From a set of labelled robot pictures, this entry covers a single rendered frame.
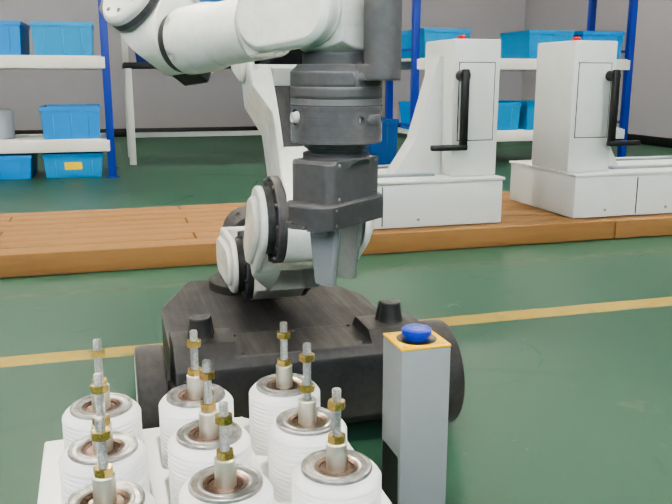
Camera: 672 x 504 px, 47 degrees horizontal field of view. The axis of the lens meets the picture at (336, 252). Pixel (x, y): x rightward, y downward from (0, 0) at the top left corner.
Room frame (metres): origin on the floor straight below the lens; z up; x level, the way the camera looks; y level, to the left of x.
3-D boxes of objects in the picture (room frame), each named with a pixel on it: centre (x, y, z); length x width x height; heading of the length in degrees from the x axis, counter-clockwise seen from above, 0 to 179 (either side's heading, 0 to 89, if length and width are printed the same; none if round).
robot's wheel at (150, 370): (1.28, 0.32, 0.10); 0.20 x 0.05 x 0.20; 16
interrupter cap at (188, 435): (0.84, 0.15, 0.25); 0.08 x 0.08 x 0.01
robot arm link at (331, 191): (0.76, 0.00, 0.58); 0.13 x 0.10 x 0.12; 146
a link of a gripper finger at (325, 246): (0.74, 0.01, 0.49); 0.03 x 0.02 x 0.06; 56
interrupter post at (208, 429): (0.84, 0.15, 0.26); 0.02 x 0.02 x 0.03
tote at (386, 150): (5.62, -0.16, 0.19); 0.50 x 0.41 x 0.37; 20
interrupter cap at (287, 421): (0.87, 0.03, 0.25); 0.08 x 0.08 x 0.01
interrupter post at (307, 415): (0.87, 0.03, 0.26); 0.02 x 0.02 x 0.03
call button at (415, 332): (0.99, -0.11, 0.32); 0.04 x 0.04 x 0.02
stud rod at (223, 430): (0.72, 0.11, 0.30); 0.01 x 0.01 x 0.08
